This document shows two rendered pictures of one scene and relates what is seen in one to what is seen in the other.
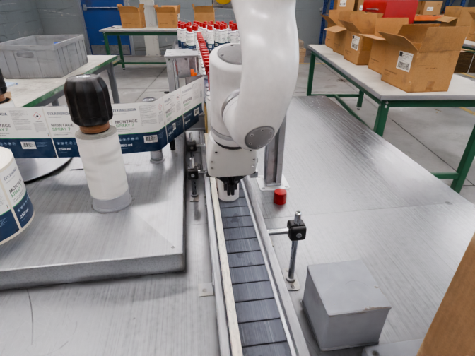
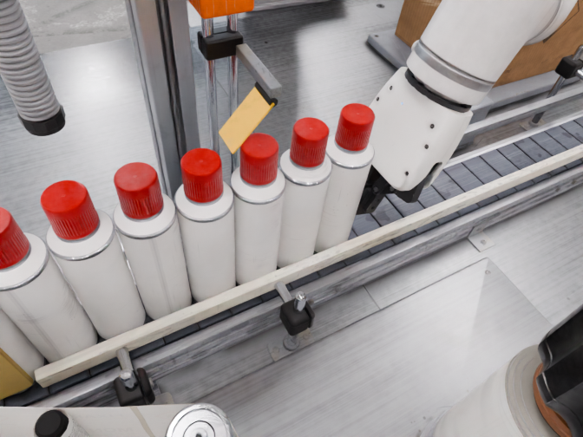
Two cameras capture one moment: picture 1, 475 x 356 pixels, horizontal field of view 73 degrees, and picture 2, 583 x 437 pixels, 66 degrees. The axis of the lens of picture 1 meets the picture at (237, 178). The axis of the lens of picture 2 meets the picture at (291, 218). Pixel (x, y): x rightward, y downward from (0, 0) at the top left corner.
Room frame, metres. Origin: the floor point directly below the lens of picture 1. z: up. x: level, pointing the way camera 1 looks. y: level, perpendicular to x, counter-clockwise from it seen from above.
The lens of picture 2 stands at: (0.86, 0.31, 1.34)
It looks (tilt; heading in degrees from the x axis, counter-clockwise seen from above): 51 degrees down; 243
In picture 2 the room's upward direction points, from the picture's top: 8 degrees clockwise
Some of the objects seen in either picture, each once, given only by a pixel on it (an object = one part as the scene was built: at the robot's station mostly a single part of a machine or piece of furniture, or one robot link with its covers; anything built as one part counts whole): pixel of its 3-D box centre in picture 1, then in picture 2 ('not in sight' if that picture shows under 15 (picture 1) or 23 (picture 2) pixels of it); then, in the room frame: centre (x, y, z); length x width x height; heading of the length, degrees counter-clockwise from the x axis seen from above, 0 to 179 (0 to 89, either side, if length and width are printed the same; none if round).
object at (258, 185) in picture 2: not in sight; (256, 219); (0.77, 0.04, 0.98); 0.05 x 0.05 x 0.20
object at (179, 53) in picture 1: (182, 52); not in sight; (1.16, 0.19, 1.14); 0.14 x 0.11 x 0.01; 8
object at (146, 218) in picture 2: not in sight; (154, 251); (0.87, 0.05, 0.98); 0.05 x 0.05 x 0.20
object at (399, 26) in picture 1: (399, 46); not in sight; (2.58, -1.22, 0.96); 0.53 x 0.45 x 0.37; 92
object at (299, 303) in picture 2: (193, 177); (296, 321); (0.74, 0.12, 0.89); 0.03 x 0.03 x 0.12; 8
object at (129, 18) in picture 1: (132, 15); not in sight; (6.26, 1.83, 0.97); 0.47 x 0.41 x 0.37; 177
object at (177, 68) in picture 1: (186, 90); not in sight; (1.16, 0.18, 1.01); 0.14 x 0.13 x 0.26; 8
